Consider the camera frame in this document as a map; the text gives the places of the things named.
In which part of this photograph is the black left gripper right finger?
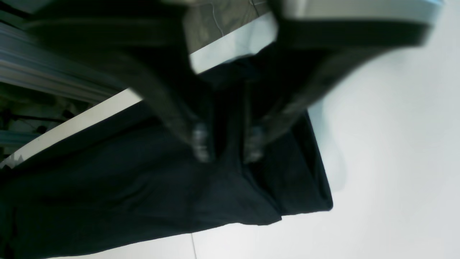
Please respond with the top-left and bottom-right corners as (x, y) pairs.
(243, 0), (432, 163)

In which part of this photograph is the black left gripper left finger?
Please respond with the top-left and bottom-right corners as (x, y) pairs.
(25, 0), (215, 162)

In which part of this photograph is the dark navy T-shirt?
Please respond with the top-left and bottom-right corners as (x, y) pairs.
(1, 43), (333, 259)

